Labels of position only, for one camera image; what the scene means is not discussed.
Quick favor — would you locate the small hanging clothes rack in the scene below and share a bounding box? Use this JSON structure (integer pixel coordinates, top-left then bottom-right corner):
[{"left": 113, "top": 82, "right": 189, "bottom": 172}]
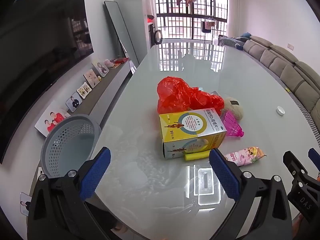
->
[{"left": 201, "top": 17, "right": 218, "bottom": 34}]

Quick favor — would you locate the pink snack packet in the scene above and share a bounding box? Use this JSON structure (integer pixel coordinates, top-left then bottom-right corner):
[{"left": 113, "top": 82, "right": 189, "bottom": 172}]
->
[{"left": 223, "top": 147, "right": 267, "bottom": 167}]

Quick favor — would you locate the grey perforated basket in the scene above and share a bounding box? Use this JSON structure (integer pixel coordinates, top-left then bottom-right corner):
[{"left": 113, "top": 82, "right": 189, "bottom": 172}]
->
[{"left": 40, "top": 114, "right": 102, "bottom": 179}]

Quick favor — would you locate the pink shuttlecock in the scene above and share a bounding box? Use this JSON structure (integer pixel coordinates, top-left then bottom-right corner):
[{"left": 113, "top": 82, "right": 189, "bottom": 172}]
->
[{"left": 220, "top": 110, "right": 243, "bottom": 138}]

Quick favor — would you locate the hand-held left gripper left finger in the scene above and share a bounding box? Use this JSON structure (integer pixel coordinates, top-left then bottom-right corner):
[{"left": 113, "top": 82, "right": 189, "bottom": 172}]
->
[{"left": 27, "top": 147, "right": 120, "bottom": 240}]

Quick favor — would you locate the yellow medicine box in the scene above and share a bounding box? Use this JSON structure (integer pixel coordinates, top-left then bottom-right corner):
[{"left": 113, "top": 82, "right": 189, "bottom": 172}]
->
[{"left": 159, "top": 108, "right": 227, "bottom": 160}]

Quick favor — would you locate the large family photo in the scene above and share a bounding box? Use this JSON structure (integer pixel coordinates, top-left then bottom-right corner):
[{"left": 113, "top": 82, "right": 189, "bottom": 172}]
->
[{"left": 34, "top": 101, "right": 72, "bottom": 137}]

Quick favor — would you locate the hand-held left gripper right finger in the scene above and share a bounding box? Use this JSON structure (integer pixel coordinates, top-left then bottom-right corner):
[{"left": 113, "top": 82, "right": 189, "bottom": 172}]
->
[{"left": 209, "top": 148, "right": 293, "bottom": 240}]

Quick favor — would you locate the beige yarn ball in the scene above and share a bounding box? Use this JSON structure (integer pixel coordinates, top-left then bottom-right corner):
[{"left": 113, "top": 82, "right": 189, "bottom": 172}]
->
[{"left": 223, "top": 96, "right": 244, "bottom": 120}]

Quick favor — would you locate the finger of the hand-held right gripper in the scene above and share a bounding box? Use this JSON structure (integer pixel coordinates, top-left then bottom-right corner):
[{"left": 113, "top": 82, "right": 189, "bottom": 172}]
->
[
  {"left": 283, "top": 151, "right": 320, "bottom": 224},
  {"left": 308, "top": 148, "right": 320, "bottom": 167}
]

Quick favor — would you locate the red plush toy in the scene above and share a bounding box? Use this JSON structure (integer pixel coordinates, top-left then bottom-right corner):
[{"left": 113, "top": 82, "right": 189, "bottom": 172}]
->
[{"left": 157, "top": 77, "right": 225, "bottom": 117}]

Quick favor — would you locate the baby photo frame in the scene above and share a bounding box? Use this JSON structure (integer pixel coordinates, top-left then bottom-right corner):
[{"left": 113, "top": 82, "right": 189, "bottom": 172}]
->
[{"left": 83, "top": 69, "right": 100, "bottom": 89}]

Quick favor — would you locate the black television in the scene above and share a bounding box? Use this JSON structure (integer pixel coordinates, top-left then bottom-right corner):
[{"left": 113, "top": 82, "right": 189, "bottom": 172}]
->
[{"left": 0, "top": 0, "right": 94, "bottom": 164}]

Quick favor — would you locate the yellow tube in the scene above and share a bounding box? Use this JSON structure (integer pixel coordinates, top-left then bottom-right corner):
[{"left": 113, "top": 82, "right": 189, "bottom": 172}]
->
[{"left": 184, "top": 150, "right": 211, "bottom": 161}]

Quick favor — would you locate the grey sofa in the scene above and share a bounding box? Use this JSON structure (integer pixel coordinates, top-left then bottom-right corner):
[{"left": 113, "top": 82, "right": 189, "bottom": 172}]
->
[{"left": 242, "top": 35, "right": 320, "bottom": 145}]

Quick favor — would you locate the small photo card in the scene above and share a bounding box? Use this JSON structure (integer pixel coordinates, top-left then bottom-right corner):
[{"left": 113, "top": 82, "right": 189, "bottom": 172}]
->
[{"left": 20, "top": 192, "right": 33, "bottom": 216}]

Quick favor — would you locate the black window grille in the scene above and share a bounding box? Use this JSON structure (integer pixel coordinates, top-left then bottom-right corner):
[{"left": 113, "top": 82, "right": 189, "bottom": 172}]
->
[{"left": 152, "top": 0, "right": 229, "bottom": 40}]

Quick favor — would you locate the photo of man in black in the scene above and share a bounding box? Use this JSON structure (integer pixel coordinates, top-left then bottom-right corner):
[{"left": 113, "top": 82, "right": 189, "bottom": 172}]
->
[{"left": 66, "top": 92, "right": 83, "bottom": 113}]

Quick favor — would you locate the standing mirror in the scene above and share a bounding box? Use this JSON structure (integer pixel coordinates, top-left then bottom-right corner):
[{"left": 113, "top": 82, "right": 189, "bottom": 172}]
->
[{"left": 104, "top": 1, "right": 140, "bottom": 67}]

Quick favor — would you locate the checked blanket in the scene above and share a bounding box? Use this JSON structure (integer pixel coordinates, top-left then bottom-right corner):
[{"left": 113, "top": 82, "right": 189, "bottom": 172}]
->
[{"left": 218, "top": 34, "right": 247, "bottom": 49}]

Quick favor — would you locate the ornate yellow photo frame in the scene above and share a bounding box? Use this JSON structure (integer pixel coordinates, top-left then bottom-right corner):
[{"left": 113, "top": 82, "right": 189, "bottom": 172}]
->
[{"left": 76, "top": 82, "right": 92, "bottom": 98}]

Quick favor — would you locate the child photo frame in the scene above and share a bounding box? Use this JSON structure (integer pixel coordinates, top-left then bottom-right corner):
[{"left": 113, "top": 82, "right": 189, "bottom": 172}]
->
[{"left": 92, "top": 59, "right": 110, "bottom": 77}]

